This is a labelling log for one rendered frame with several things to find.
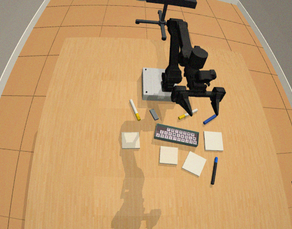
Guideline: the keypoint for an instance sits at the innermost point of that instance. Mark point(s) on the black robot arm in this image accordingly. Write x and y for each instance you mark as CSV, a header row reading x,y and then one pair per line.
x,y
192,59

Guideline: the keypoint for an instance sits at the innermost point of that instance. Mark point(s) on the keyboard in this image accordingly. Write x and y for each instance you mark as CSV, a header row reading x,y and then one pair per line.
x,y
176,135

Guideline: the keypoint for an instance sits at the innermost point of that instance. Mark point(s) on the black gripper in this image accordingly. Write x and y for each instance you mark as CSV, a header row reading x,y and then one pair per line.
x,y
181,95

